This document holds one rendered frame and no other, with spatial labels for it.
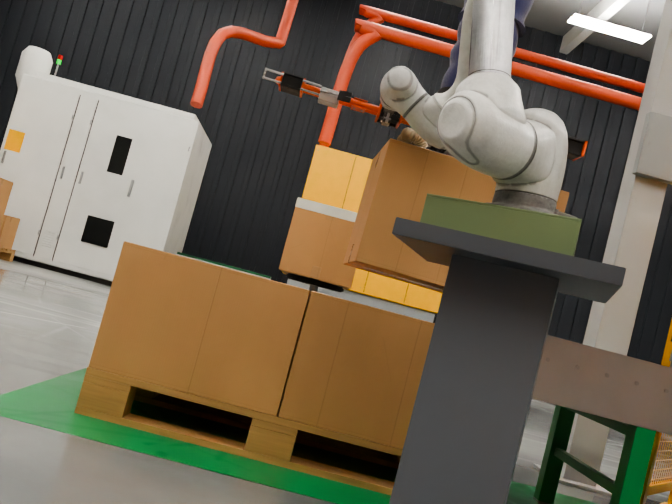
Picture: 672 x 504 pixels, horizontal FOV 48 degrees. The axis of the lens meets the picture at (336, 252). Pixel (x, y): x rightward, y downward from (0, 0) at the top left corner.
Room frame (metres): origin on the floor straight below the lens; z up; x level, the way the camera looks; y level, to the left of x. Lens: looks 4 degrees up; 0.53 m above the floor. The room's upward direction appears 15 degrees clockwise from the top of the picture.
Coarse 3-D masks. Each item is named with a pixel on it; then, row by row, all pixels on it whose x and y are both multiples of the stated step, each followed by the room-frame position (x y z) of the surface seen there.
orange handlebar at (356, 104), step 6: (276, 78) 2.50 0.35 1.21; (306, 84) 2.50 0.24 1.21; (312, 90) 2.50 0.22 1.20; (318, 90) 2.49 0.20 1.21; (318, 96) 2.54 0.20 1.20; (342, 102) 2.54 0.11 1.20; (354, 102) 2.50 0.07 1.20; (360, 102) 2.50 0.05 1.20; (366, 102) 2.51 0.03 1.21; (354, 108) 2.53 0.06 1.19; (360, 108) 2.51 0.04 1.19; (366, 108) 2.51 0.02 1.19; (372, 108) 2.50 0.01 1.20; (378, 108) 2.50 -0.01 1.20; (402, 120) 2.52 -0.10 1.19
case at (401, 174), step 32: (384, 160) 2.30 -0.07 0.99; (416, 160) 2.31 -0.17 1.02; (448, 160) 2.31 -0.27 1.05; (384, 192) 2.30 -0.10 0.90; (416, 192) 2.31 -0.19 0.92; (448, 192) 2.32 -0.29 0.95; (480, 192) 2.32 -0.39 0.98; (384, 224) 2.30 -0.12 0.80; (352, 256) 2.42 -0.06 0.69; (384, 256) 2.31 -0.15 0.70; (416, 256) 2.31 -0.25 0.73
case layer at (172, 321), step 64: (128, 256) 2.31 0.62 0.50; (128, 320) 2.31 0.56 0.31; (192, 320) 2.32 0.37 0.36; (256, 320) 2.32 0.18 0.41; (320, 320) 2.32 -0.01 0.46; (384, 320) 2.33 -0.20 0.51; (192, 384) 2.32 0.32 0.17; (256, 384) 2.32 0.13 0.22; (320, 384) 2.32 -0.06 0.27; (384, 384) 2.33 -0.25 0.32
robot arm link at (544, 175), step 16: (528, 112) 1.79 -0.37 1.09; (544, 112) 1.78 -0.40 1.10; (544, 128) 1.75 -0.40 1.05; (560, 128) 1.78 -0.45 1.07; (544, 144) 1.74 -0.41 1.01; (560, 144) 1.77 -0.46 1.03; (544, 160) 1.74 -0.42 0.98; (560, 160) 1.78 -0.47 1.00; (528, 176) 1.75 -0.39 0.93; (544, 176) 1.76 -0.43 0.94; (560, 176) 1.79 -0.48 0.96; (528, 192) 1.77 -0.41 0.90; (544, 192) 1.77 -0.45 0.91
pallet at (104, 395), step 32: (96, 384) 2.31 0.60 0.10; (128, 384) 2.31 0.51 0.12; (96, 416) 2.31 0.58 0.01; (128, 416) 2.36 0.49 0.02; (224, 416) 2.77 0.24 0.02; (256, 416) 2.32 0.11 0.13; (224, 448) 2.32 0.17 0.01; (256, 448) 2.32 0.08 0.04; (288, 448) 2.32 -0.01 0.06; (320, 448) 2.75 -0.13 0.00; (352, 448) 2.81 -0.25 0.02; (384, 448) 2.33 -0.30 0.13; (352, 480) 2.32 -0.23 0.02; (384, 480) 2.41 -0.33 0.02
